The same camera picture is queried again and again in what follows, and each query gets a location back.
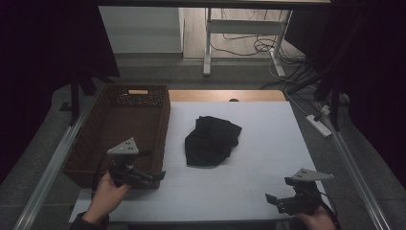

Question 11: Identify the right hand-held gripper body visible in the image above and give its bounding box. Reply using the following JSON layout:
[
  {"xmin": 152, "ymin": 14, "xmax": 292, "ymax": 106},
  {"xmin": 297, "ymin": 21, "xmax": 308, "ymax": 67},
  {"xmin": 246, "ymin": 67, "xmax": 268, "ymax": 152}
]
[{"xmin": 276, "ymin": 168, "xmax": 335, "ymax": 216}]

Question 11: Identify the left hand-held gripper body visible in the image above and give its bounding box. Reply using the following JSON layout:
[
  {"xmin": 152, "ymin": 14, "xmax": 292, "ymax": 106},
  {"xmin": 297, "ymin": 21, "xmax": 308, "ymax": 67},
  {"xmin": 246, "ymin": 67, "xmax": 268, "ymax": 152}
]
[{"xmin": 106, "ymin": 137, "xmax": 152, "ymax": 190}]

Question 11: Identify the brown woven basket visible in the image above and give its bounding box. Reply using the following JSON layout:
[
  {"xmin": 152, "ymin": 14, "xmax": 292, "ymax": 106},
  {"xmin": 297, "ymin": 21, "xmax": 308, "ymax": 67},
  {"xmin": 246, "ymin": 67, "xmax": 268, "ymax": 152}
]
[{"xmin": 62, "ymin": 83, "xmax": 171, "ymax": 190}]

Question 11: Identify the black cloth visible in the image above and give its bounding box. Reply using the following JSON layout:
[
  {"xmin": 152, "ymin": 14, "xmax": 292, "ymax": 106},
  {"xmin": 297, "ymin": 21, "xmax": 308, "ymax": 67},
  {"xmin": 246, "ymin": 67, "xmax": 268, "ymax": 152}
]
[{"xmin": 184, "ymin": 115, "xmax": 243, "ymax": 168}]

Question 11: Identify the person's right hand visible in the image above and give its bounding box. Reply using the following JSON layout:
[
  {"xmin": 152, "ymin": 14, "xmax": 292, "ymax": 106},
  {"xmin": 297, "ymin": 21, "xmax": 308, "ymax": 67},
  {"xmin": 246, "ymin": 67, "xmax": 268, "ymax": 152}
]
[{"xmin": 295, "ymin": 205, "xmax": 338, "ymax": 230}]

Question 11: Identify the person's left hand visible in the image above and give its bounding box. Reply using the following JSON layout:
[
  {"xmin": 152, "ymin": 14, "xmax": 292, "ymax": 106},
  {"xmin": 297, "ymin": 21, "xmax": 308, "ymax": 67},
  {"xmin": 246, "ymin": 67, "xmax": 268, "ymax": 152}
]
[{"xmin": 81, "ymin": 172, "xmax": 132, "ymax": 224}]

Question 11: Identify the white table mat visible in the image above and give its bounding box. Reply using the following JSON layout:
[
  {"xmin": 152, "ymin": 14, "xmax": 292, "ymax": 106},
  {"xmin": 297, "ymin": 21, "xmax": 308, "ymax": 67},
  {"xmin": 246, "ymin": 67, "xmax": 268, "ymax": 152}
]
[{"xmin": 68, "ymin": 101, "xmax": 328, "ymax": 223}]

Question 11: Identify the white power strip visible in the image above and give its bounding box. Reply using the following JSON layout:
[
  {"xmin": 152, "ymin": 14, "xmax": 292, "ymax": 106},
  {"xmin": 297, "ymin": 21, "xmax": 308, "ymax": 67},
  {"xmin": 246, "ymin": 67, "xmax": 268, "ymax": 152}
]
[{"xmin": 305, "ymin": 114, "xmax": 333, "ymax": 138}]

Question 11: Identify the black stand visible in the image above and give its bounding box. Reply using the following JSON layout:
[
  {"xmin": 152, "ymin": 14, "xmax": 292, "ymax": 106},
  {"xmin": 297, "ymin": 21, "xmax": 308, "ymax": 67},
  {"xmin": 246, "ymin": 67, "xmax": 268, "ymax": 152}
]
[
  {"xmin": 286, "ymin": 12, "xmax": 368, "ymax": 132},
  {"xmin": 58, "ymin": 73, "xmax": 97, "ymax": 127}
]

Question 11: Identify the dark curtain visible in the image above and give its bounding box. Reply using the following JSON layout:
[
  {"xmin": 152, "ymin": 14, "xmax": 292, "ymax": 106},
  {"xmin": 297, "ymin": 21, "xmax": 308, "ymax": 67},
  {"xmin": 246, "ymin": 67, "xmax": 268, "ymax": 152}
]
[
  {"xmin": 0, "ymin": 0, "xmax": 122, "ymax": 186},
  {"xmin": 283, "ymin": 0, "xmax": 406, "ymax": 190}
]

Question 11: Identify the white cabinet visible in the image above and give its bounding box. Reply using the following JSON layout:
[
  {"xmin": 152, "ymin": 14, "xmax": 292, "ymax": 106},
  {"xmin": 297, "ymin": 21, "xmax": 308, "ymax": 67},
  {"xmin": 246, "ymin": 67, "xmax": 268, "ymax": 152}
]
[{"xmin": 99, "ymin": 6, "xmax": 186, "ymax": 55}]

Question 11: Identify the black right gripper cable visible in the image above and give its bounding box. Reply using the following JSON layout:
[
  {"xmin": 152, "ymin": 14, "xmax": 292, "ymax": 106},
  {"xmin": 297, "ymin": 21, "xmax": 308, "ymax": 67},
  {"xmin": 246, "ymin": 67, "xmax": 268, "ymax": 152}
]
[{"xmin": 318, "ymin": 191, "xmax": 340, "ymax": 226}]

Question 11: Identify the aluminium rail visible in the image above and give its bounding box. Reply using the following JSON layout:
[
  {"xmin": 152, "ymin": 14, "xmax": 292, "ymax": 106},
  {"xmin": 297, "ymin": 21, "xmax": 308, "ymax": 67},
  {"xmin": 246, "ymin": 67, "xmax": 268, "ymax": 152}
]
[
  {"xmin": 12, "ymin": 108, "xmax": 94, "ymax": 230},
  {"xmin": 319, "ymin": 104, "xmax": 392, "ymax": 230}
]

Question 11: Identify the white floor cable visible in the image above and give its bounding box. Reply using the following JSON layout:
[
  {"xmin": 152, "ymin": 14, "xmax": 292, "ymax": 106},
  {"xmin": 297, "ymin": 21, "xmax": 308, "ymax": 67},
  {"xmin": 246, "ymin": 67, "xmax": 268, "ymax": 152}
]
[{"xmin": 268, "ymin": 57, "xmax": 324, "ymax": 118}]

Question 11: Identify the black floor cable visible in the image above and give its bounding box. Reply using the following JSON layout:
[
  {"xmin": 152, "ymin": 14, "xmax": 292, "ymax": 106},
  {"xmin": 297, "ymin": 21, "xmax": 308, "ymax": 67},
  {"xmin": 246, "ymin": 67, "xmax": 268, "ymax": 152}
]
[{"xmin": 210, "ymin": 32, "xmax": 309, "ymax": 66}]

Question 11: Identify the white desk frame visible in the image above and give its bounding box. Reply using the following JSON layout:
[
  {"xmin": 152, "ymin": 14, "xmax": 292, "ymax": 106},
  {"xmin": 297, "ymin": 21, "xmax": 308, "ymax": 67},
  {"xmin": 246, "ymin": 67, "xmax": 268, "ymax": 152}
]
[{"xmin": 202, "ymin": 8, "xmax": 293, "ymax": 78}]

